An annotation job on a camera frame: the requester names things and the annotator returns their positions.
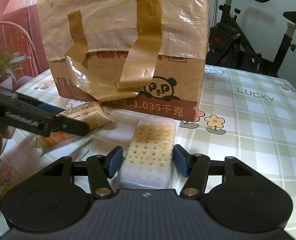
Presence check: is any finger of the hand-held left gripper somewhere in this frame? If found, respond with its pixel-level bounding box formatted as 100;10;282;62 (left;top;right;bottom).
37;104;64;117
0;84;90;137

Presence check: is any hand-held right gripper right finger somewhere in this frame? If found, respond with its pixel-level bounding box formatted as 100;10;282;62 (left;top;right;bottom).
173;144;263;197

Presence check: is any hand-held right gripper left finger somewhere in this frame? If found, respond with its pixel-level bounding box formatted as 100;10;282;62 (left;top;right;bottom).
33;146;124;198

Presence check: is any clear-wrapped cracker packet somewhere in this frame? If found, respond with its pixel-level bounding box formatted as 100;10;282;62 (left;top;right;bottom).
117;117;176;189

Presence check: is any orange and white snack packet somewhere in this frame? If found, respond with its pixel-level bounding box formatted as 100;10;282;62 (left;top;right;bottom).
37;102;116;148

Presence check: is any cardboard box with plastic liner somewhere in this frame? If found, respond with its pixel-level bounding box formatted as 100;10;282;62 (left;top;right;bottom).
37;0;211;123

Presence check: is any printed pink backdrop cloth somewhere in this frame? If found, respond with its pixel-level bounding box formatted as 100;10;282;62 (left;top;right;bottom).
0;0;54;91

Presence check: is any checked floral tablecloth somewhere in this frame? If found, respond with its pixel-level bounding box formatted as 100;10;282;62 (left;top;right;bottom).
0;64;296;240

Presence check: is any black exercise bike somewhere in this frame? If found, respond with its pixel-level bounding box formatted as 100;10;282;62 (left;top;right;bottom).
207;0;296;78

